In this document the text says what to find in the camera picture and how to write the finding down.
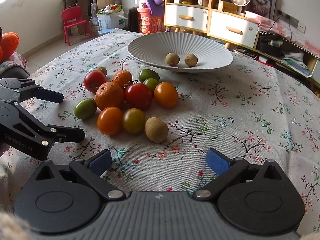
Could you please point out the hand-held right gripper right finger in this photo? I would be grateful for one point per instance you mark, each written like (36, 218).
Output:
(217, 163)

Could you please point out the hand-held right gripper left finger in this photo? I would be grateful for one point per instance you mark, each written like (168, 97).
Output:
(100, 163)

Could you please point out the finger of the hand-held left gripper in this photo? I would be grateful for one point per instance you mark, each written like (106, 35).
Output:
(70, 135)
(50, 96)

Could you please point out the large mandarin orange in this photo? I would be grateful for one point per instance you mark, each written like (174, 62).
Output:
(109, 96)

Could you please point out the small brown longan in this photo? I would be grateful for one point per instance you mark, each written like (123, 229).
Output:
(102, 70)

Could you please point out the large brown longan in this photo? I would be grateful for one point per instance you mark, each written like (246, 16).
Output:
(156, 130)

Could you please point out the red tomato with stem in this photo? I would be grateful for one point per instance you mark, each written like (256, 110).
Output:
(138, 97)

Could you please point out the small green jujube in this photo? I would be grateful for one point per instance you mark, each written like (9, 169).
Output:
(151, 84)

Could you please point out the white ribbed plate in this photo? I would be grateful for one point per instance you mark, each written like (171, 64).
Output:
(155, 45)

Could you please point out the floral tablecloth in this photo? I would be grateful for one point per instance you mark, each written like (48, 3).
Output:
(225, 120)

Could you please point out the orange plush toy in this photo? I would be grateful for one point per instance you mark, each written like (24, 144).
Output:
(8, 43)

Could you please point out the red plastic chair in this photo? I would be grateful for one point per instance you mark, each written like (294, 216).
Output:
(72, 17)

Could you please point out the blue tissue box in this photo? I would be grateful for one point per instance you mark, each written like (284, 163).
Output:
(105, 31)

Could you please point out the white cardboard box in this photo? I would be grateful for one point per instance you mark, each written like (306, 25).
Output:
(110, 20)

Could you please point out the black appliance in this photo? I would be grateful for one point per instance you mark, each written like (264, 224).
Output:
(133, 18)

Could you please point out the red printed bucket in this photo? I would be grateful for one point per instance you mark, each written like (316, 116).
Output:
(147, 21)

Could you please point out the pile of papers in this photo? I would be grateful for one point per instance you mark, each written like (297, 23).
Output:
(296, 63)

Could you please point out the black box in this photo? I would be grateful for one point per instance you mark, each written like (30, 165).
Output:
(270, 46)

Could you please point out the white cabinet drawer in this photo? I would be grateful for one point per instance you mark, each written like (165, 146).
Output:
(186, 17)
(232, 28)

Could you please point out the pink printed cloth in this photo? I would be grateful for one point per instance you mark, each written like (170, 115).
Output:
(287, 33)

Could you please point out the wooden box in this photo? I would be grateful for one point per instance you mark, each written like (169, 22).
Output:
(227, 6)

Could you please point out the wall power sockets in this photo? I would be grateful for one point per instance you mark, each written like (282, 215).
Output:
(295, 21)

